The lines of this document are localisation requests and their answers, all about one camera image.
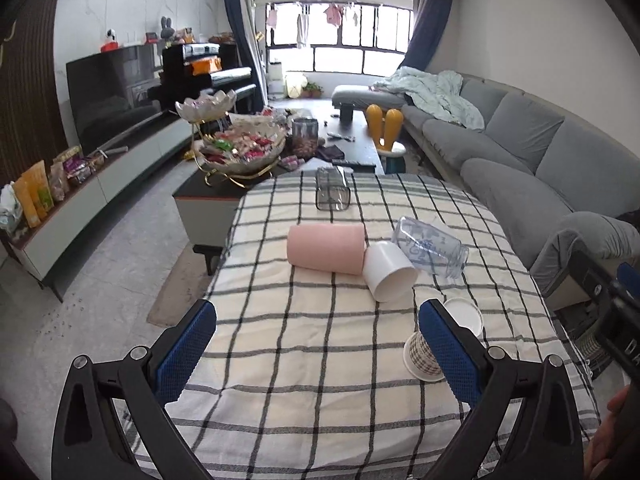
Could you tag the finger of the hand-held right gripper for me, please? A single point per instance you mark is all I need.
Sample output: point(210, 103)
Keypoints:
point(629, 277)

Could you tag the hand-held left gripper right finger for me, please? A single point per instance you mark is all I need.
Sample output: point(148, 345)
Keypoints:
point(450, 355)

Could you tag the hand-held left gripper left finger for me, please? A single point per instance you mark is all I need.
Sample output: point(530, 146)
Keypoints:
point(184, 357)

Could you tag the plaid paper cup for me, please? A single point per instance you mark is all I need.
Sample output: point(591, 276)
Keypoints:
point(419, 355)

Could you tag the white plastic cup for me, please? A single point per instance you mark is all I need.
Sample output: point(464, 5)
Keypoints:
point(387, 272)

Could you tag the clear cup with blue print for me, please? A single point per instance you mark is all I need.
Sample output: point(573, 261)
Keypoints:
point(430, 247)

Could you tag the pink plastic cup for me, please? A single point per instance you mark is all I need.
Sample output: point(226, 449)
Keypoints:
point(325, 250)

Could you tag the smoky transparent cup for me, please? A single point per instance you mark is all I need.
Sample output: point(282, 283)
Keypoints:
point(331, 191)

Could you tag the black cup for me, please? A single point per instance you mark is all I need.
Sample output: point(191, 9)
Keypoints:
point(346, 111)

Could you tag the person's right hand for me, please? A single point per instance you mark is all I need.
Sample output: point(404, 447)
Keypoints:
point(611, 435)

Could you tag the beige floor rug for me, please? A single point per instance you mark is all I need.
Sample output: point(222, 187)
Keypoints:
point(185, 290)

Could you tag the checked tablecloth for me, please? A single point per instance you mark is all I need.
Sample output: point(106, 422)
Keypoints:
point(310, 340)

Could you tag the dark coffee table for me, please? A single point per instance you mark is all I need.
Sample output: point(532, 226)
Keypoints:
point(215, 210)

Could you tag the white television cabinet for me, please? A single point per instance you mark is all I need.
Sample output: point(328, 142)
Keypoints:
point(100, 195)

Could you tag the grey sofa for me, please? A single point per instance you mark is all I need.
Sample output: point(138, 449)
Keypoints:
point(520, 130)

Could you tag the black remote control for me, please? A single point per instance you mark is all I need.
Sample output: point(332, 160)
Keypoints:
point(352, 163)

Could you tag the tiered snack bowl stand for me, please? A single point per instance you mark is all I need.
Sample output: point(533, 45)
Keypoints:
point(240, 147)

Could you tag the row of snack packets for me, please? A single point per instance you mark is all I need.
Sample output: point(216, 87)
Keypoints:
point(75, 167)

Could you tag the yellow snack bag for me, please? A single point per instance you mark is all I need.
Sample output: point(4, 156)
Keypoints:
point(34, 195)

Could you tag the white plastic bag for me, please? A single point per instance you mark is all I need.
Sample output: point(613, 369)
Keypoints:
point(10, 207)

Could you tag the black wallet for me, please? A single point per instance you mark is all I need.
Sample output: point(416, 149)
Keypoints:
point(331, 151)

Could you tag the yellow rabbit ear stool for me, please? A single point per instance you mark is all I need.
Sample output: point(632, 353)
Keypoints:
point(385, 127)

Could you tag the clear jar of nuts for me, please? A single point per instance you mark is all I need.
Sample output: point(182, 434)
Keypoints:
point(305, 137)

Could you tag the light green blanket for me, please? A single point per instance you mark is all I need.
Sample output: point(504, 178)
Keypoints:
point(440, 92)

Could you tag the black television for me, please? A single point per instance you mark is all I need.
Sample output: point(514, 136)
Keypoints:
point(110, 90)

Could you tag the black piano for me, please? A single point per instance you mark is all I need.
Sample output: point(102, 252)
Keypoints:
point(210, 72)

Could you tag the potted green plant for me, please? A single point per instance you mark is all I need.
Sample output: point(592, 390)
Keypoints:
point(312, 90)

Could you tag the blue curtain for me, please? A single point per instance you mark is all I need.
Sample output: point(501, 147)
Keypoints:
point(240, 25)
point(430, 25)

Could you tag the red and white toy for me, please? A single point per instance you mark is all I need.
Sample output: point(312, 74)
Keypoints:
point(110, 42)

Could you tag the grey plush rabbit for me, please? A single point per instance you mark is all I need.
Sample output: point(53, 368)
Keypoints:
point(166, 30)

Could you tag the hanging white garment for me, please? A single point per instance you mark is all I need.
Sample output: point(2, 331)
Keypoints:
point(302, 30)

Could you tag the hanging pink garment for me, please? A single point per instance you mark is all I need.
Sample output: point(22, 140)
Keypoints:
point(272, 17)
point(333, 14)

